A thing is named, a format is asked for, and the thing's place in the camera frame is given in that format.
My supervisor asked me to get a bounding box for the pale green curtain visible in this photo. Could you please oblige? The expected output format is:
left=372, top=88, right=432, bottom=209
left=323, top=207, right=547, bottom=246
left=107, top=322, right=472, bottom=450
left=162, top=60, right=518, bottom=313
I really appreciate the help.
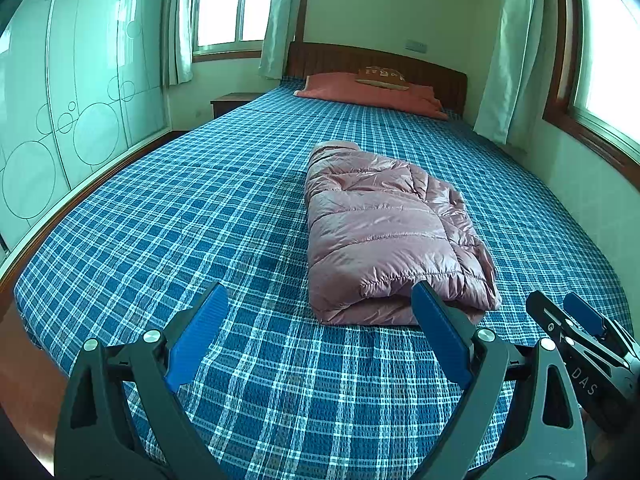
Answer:
left=162, top=0, right=196, bottom=86
left=258, top=0, right=311, bottom=81
left=472, top=0, right=556, bottom=146

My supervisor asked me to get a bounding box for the wooden nightstand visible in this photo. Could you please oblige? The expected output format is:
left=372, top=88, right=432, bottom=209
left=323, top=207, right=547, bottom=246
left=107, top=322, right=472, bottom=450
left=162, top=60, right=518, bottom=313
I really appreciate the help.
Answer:
left=210, top=92, right=261, bottom=120

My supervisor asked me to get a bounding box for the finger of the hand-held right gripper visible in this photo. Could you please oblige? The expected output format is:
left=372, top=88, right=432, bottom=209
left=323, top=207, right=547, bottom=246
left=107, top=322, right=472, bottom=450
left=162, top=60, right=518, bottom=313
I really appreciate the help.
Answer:
left=526, top=290, right=576, bottom=346
left=563, top=292, right=640, bottom=356

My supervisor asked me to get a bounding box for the dark wooden headboard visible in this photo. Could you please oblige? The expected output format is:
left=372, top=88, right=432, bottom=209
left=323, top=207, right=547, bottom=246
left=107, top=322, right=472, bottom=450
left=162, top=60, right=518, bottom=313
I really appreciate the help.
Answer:
left=285, top=41, right=468, bottom=118

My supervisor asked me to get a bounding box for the orange pillow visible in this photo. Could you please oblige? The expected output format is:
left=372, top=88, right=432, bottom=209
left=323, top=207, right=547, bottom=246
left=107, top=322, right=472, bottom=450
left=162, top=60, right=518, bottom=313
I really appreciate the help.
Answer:
left=294, top=73, right=449, bottom=121

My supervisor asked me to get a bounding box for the small brown patterned pillow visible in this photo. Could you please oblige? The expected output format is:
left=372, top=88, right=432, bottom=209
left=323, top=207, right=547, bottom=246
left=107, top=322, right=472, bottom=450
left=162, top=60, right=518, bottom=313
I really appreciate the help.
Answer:
left=355, top=65, right=410, bottom=91

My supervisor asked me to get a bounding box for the bed with blue plaid sheet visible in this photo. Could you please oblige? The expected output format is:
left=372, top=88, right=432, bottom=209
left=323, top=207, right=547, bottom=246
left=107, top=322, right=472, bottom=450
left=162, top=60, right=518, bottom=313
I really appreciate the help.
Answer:
left=14, top=76, right=633, bottom=480

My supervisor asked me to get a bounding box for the glass sliding door wardrobe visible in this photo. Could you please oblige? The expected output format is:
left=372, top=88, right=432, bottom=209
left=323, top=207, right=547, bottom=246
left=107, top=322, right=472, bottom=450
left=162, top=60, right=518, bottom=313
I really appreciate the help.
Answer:
left=0, top=0, right=173, bottom=266

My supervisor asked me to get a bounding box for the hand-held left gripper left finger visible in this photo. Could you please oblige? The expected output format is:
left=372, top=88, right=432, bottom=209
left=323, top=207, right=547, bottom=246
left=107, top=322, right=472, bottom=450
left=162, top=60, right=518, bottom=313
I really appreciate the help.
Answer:
left=54, top=282, right=230, bottom=480

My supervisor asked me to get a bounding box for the wooden framed window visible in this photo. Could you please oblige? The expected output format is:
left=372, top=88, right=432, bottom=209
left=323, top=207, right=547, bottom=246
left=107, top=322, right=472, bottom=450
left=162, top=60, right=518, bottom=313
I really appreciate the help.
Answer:
left=190, top=0, right=278, bottom=63
left=542, top=0, right=640, bottom=176

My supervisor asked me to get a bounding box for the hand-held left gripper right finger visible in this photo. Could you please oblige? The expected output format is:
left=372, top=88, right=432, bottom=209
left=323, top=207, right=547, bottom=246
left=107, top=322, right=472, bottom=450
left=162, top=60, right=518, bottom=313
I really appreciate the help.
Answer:
left=410, top=280, right=588, bottom=480

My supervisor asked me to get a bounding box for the pink puffer jacket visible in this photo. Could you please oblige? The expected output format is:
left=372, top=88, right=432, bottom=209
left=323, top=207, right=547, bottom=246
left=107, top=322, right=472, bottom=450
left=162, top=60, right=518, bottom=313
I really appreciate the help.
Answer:
left=304, top=141, right=502, bottom=326

